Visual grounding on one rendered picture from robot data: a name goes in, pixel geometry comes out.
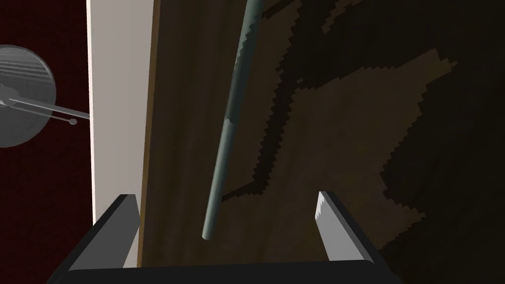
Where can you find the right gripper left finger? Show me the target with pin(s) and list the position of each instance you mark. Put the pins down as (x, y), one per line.
(111, 236)

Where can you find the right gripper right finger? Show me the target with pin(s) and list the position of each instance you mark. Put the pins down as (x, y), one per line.
(342, 232)

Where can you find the brown wooden door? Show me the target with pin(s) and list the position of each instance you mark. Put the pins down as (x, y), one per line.
(315, 138)

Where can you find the grey round wall lamp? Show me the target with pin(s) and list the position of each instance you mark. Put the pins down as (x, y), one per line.
(23, 94)

